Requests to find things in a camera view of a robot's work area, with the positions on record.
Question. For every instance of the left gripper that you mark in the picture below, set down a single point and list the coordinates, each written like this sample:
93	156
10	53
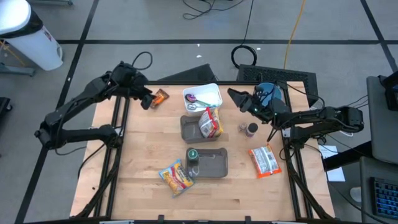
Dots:
140	88

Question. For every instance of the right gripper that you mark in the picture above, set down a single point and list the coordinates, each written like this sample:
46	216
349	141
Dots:
262	105

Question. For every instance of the brown orange snack packet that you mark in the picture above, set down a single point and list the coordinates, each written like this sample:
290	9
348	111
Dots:
160	98

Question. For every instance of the iridescent rainbow metal spoon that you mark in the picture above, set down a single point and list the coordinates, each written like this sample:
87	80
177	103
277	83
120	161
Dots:
190	98

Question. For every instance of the green lid glass jar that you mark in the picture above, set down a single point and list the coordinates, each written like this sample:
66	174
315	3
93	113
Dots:
192	154

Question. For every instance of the yellow blue ramen packet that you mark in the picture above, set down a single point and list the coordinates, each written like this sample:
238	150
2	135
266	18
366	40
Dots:
175	177

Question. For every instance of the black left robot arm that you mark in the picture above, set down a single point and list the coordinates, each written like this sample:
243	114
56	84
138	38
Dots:
77	99

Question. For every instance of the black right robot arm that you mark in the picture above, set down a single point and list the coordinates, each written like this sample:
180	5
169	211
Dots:
311	116

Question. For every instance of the black lid purple label bottle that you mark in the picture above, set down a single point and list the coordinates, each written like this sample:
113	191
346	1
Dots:
252	127

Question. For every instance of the white plastic bin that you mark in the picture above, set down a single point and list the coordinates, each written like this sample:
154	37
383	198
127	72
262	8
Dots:
208	91

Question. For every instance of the blue bowl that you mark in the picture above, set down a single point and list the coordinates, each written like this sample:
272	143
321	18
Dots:
278	93

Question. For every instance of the black plain case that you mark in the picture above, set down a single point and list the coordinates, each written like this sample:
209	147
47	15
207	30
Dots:
196	74

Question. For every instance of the grey plastic bin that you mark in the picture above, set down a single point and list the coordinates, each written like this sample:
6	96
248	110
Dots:
189	130
213	165

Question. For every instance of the black perforated case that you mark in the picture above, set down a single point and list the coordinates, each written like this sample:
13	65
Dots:
295	76

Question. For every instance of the orange white ramen packet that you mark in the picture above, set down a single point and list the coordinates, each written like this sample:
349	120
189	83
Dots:
264	161

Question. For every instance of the black table edge clamp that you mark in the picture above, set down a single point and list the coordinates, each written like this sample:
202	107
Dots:
247	219
160	218

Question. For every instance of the white paper sheet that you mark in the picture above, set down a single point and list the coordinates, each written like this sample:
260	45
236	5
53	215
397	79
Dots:
337	175

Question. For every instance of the white trash can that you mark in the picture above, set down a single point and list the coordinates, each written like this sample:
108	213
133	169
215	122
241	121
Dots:
37	46

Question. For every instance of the grey stand foot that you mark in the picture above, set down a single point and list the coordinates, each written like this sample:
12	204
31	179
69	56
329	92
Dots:
18	70

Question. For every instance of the grey desk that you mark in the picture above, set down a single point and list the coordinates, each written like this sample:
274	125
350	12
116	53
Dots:
381	137
365	186

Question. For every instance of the black floor device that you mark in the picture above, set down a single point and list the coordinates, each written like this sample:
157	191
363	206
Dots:
4	104

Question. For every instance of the grey computer mouse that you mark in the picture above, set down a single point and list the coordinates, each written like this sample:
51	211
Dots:
356	194

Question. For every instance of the black desk device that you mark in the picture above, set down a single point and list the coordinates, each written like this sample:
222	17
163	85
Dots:
391	93

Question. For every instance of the keyboard with blue keys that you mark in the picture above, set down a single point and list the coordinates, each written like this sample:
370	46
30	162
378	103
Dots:
385	199

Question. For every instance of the silver aluminium base bracket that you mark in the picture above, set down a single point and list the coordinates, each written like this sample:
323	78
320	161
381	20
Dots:
285	133

